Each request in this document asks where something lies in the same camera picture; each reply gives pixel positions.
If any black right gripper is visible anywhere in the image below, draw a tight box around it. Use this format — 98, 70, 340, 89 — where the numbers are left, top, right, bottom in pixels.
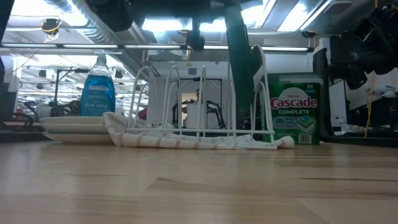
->
328, 34, 374, 91

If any green Cascade detergent box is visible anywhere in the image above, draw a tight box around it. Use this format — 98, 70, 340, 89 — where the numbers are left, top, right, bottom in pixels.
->
262, 73, 323, 146

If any dark green plate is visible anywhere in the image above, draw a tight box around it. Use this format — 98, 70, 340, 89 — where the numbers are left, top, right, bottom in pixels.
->
223, 2, 264, 131

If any person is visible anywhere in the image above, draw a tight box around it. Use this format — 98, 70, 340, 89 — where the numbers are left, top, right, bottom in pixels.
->
182, 88, 206, 113

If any long ceiling light bar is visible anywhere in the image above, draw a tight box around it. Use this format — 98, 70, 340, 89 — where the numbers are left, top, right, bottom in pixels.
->
0, 43, 314, 53

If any white red-striped dish towel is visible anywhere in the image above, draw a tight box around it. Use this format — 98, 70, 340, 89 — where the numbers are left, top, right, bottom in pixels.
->
103, 111, 295, 151

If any blue dish soap bottle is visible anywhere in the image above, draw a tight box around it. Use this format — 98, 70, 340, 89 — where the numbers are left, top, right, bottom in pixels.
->
79, 54, 116, 118

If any black upright post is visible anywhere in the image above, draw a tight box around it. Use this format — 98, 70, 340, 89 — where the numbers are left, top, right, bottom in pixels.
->
312, 48, 331, 138

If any yellow hanging cable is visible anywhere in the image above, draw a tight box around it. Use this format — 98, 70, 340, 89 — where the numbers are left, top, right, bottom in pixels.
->
364, 70, 376, 138

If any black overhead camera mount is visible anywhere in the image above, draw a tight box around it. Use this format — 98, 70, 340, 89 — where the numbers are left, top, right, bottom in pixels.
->
185, 17, 206, 52

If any white wire dish rack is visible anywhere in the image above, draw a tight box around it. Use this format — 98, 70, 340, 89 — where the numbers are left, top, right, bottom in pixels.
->
126, 44, 277, 147

